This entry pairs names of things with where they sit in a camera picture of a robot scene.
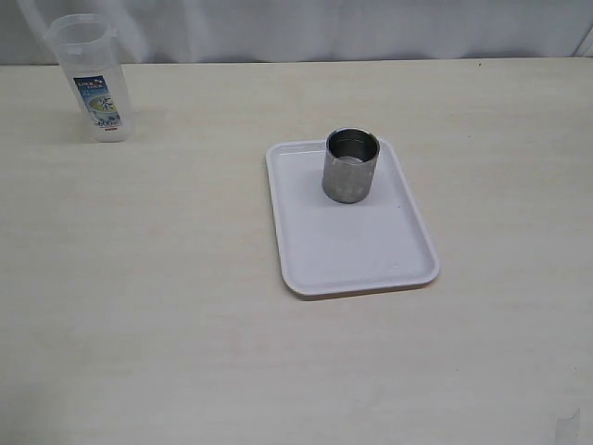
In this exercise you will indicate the white rectangular plastic tray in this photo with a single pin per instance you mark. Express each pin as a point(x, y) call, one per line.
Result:
point(328, 248)

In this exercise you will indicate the stainless steel cup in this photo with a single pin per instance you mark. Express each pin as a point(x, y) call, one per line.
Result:
point(351, 155)

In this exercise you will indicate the white backdrop curtain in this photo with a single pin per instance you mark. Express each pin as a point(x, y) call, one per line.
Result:
point(293, 31)

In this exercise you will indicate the clear plastic pitcher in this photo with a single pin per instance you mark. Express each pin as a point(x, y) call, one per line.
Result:
point(86, 49)

